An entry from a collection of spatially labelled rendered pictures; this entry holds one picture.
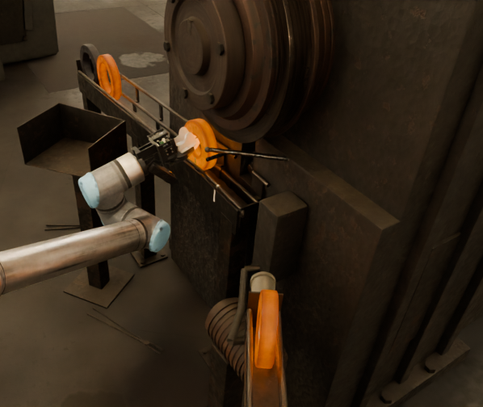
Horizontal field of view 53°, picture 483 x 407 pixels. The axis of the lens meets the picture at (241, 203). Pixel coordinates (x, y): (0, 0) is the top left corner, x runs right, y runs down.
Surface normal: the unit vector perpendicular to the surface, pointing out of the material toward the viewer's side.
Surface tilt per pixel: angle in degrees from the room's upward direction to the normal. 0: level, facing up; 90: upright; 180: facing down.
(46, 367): 1
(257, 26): 64
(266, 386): 6
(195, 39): 90
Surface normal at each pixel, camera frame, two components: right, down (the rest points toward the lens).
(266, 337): 0.00, -0.02
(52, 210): 0.07, -0.80
